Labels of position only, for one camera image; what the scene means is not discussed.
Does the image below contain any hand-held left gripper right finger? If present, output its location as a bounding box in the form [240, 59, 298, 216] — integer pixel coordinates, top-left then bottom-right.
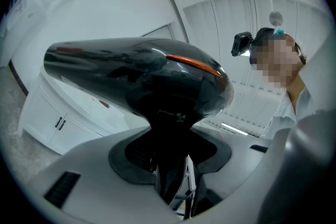
[187, 125, 272, 220]

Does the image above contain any black orange hair dryer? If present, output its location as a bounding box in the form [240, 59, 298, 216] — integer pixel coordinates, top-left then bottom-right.
[43, 37, 235, 206]

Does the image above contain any ceiling strip light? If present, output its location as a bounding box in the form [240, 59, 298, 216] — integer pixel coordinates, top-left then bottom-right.
[221, 122, 249, 136]

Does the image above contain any white ceramic washbasin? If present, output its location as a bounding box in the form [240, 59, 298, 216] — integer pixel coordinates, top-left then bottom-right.
[38, 65, 153, 137]

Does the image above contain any person's head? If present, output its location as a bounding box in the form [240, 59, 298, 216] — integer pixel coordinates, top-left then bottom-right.
[249, 33, 308, 113]

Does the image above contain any white vanity cabinet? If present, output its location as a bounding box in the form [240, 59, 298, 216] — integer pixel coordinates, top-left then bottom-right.
[17, 85, 106, 155]

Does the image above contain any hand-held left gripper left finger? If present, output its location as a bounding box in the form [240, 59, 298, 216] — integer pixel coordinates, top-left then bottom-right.
[27, 125, 186, 224]

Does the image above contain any black head strap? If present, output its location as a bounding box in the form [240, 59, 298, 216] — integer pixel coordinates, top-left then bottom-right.
[249, 27, 276, 65]

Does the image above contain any round ceiling lamp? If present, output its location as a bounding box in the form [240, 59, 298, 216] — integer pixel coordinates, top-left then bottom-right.
[269, 10, 284, 27]

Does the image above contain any frosted glass panel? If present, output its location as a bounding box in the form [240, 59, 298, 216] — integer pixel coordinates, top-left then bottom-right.
[140, 23, 176, 40]

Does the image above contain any black head camera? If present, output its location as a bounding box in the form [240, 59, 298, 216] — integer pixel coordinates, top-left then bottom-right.
[230, 31, 255, 57]

